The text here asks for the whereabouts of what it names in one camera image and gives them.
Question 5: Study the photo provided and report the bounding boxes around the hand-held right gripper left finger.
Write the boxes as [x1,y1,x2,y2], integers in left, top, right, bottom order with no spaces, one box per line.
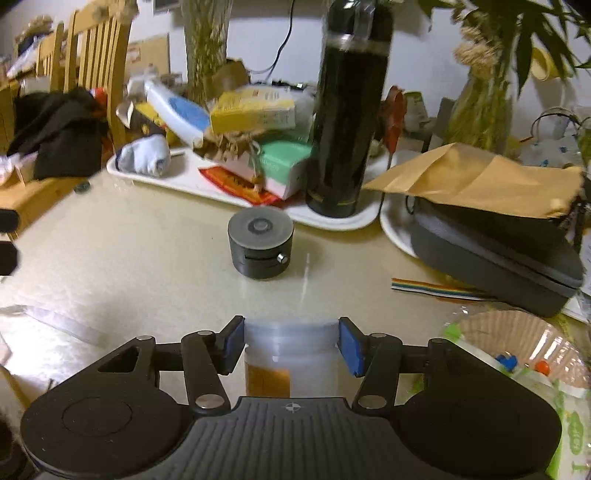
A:
[85,316,246,413]

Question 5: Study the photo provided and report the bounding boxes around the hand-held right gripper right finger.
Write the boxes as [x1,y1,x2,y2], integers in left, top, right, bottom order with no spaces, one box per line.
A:
[338,317,504,412]

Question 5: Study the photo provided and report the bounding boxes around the white plastic bottle orange label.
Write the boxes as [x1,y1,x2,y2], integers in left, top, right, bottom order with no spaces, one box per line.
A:
[243,318,342,398]

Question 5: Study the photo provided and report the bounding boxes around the crumpled tissue pile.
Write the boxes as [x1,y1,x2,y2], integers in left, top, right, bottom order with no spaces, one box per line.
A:
[0,152,38,185]

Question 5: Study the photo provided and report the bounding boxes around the black round cylinder device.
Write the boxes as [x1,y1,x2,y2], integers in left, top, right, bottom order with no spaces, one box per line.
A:
[228,208,295,281]

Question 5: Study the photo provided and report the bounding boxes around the black cloth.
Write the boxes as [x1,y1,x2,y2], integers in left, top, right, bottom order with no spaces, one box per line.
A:
[7,88,112,181]

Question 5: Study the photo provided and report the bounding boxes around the plastic tray of snack packets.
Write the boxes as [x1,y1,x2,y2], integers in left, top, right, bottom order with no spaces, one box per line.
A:
[441,310,591,480]

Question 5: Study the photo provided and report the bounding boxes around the white sock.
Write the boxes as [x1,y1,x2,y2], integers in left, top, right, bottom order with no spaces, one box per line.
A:
[115,136,172,178]

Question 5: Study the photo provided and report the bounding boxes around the red packet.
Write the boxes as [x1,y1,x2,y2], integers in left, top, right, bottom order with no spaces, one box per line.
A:
[198,166,282,206]

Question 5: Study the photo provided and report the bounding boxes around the black zip case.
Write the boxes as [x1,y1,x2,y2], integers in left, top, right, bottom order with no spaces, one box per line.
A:
[410,196,585,318]

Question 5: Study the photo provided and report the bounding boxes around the black and yellow box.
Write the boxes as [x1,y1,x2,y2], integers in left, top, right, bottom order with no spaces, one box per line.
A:
[115,102,178,145]

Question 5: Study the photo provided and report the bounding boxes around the white rectangular tray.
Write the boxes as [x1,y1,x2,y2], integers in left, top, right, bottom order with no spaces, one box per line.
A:
[106,148,393,232]

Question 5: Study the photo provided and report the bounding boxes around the wooden chair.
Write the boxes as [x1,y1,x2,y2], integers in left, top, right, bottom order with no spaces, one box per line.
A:
[0,0,139,241]
[0,21,65,95]

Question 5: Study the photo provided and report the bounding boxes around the mint green box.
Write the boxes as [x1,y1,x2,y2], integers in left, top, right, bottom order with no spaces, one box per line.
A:
[256,138,315,200]

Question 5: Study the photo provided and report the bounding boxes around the white tube blue label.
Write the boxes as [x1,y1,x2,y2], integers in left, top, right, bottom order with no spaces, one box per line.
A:
[129,79,211,146]

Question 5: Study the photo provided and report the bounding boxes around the brown paper envelope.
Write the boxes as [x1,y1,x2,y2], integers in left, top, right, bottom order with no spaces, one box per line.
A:
[362,142,583,219]

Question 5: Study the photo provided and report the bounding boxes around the black thermos flask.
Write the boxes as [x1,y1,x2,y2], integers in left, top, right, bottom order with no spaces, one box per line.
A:
[305,0,394,219]

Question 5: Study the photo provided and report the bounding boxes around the beige cardboard panel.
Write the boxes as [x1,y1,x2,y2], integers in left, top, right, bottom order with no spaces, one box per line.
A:
[124,32,171,77]

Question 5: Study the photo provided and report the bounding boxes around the yellow carton box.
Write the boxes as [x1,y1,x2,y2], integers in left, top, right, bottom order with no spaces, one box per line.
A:
[209,87,297,134]

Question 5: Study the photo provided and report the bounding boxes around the light green wipes pack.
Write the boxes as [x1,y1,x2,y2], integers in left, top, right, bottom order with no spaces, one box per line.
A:
[549,383,587,480]

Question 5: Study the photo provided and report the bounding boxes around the snack packets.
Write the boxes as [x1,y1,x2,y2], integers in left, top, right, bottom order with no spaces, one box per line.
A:
[381,85,430,153]

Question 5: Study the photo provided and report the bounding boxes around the glass vase with bamboo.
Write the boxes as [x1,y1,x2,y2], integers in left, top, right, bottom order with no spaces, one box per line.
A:
[416,0,591,155]
[182,0,234,104]

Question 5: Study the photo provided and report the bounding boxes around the white plastic bag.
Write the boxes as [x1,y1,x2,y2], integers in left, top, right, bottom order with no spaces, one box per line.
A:
[519,134,591,169]

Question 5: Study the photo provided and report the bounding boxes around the yellow cup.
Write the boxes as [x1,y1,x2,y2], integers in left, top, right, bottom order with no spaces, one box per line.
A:
[529,46,568,82]

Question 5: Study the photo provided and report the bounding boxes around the rainbow ribbon cable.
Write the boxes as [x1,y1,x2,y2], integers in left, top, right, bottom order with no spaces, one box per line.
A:
[391,277,498,303]

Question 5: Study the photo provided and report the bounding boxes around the black power cable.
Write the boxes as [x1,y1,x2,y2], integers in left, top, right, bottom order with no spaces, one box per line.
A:
[252,0,296,75]

